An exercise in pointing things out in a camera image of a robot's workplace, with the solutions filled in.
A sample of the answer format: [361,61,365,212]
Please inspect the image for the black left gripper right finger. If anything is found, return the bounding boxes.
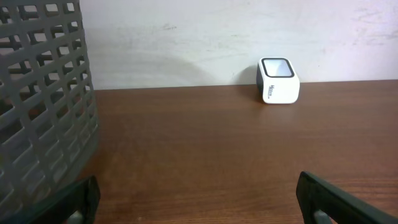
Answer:
[296,171,397,224]

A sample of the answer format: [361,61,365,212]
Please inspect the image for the white barcode scanner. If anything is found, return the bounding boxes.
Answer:
[256,57,300,104]

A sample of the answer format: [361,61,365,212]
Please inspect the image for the grey plastic lattice basket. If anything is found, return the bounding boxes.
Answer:
[1,0,98,219]

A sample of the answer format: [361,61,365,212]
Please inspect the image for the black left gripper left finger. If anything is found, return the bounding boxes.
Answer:
[0,175,101,224]

